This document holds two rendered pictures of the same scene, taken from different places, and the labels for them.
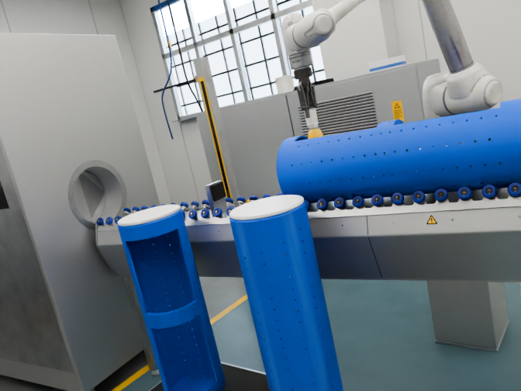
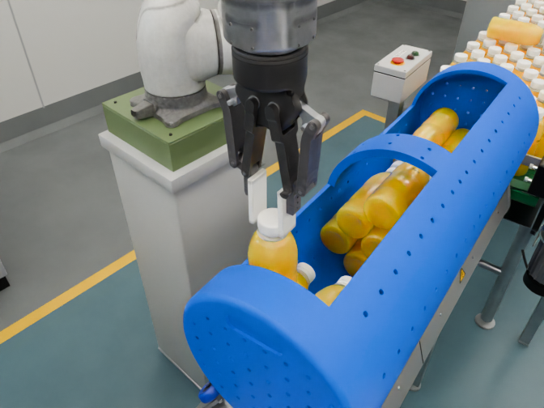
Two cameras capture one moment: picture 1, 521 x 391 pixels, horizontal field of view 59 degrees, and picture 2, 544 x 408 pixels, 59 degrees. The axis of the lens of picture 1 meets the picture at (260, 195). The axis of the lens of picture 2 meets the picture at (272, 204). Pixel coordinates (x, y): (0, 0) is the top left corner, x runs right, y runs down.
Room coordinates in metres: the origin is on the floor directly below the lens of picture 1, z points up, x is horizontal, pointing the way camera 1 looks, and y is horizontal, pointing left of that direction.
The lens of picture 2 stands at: (1.92, 0.18, 1.67)
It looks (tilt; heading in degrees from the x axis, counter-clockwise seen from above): 39 degrees down; 273
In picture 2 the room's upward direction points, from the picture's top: straight up
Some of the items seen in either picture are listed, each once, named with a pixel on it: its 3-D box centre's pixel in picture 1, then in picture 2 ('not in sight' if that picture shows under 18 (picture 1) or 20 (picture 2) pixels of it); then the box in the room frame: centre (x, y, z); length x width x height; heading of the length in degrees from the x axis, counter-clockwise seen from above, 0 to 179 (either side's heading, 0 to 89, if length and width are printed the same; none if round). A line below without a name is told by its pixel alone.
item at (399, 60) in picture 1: (387, 64); not in sight; (3.50, -1.13, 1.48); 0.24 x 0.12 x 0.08; 58
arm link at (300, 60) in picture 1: (300, 61); (269, 11); (1.94, -0.28, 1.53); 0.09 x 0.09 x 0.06
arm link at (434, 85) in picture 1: (441, 96); (174, 40); (2.21, -0.94, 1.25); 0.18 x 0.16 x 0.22; 19
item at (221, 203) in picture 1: (218, 198); not in sight; (2.19, 0.20, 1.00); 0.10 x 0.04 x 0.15; 147
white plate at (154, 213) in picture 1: (149, 214); not in sight; (2.01, 0.50, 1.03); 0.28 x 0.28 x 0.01
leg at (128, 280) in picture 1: (143, 325); not in sight; (2.51, 0.83, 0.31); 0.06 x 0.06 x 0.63; 57
